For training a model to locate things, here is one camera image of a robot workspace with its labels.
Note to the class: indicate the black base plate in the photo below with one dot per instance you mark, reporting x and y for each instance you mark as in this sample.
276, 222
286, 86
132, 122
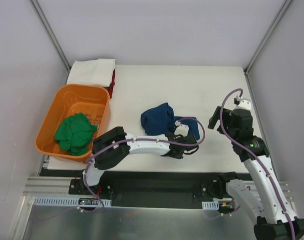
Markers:
171, 201

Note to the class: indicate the aluminium frame rail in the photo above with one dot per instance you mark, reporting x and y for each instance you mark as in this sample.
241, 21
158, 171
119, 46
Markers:
42, 186

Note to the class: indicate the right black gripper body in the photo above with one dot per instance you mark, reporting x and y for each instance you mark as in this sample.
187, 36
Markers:
215, 117

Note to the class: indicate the left slotted cable duct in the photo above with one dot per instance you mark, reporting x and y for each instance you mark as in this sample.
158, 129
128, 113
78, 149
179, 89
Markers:
67, 201

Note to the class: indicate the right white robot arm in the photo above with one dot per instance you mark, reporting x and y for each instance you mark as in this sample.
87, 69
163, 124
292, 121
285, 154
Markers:
271, 213

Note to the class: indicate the green t shirt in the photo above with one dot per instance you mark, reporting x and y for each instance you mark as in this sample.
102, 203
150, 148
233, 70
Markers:
75, 134

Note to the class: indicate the white folded t shirt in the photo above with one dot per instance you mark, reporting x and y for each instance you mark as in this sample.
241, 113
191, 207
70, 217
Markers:
92, 72

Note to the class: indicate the slotted cable duct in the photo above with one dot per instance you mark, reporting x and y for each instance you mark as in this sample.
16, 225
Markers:
210, 205
67, 201

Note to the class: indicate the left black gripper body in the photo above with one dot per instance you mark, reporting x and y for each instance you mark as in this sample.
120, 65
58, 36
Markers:
189, 140

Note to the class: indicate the orange plastic basket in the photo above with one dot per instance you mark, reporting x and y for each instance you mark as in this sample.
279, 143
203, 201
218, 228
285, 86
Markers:
92, 101

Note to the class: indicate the blue t shirt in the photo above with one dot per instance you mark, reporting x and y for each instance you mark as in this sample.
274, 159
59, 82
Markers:
161, 119

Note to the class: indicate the red folded t shirt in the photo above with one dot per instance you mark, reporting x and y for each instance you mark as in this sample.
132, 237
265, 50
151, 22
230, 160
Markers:
112, 84

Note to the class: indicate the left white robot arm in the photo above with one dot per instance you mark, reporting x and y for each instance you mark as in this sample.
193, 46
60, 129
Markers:
112, 147

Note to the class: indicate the right slotted cable duct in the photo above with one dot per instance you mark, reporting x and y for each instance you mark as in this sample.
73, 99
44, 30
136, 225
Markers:
210, 205

